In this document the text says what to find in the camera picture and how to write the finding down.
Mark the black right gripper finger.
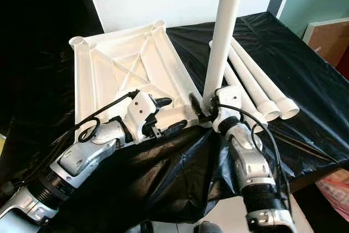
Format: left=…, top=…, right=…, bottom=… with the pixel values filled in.
left=190, top=93, right=208, bottom=118

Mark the white plastic table leg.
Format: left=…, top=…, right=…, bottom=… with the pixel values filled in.
left=202, top=0, right=247, bottom=115
left=221, top=37, right=280, bottom=123
left=208, top=40, right=262, bottom=124
left=230, top=35, right=301, bottom=121

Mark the white plastic table top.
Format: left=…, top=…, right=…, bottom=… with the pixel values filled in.
left=68, top=20, right=219, bottom=135

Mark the black plastic table cover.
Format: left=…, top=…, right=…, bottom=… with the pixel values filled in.
left=0, top=12, right=349, bottom=233

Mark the grey robot leg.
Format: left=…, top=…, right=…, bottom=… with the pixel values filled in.
left=196, top=220, right=224, bottom=233

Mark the brown wooden cabinet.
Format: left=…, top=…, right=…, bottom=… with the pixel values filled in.
left=303, top=17, right=349, bottom=81

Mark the pink plastic bag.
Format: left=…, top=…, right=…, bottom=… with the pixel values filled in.
left=314, top=168, right=349, bottom=212

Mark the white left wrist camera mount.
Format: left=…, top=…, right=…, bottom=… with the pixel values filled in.
left=124, top=90, right=160, bottom=144

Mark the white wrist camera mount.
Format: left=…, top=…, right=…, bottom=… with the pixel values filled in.
left=124, top=90, right=160, bottom=144
left=213, top=85, right=243, bottom=133

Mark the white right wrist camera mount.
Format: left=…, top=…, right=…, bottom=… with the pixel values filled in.
left=213, top=85, right=243, bottom=133

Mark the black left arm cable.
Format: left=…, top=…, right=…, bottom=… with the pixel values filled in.
left=0, top=89, right=140, bottom=201

